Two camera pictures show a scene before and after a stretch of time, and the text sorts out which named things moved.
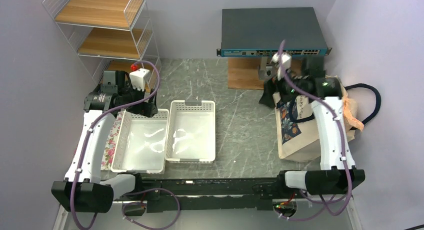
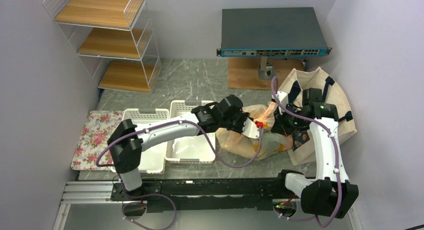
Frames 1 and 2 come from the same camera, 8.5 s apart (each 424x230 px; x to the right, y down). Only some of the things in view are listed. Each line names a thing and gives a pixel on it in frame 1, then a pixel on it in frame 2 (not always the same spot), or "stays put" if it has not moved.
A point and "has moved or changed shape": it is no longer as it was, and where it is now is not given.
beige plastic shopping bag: (349, 113) -> (238, 144)
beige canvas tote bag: (298, 137) has moved or changed shape
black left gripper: (147, 109) -> (243, 116)
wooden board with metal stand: (250, 73) stays put
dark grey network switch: (259, 32) stays put
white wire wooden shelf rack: (110, 29) stays put
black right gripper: (271, 86) -> (280, 125)
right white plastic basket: (191, 132) stays put
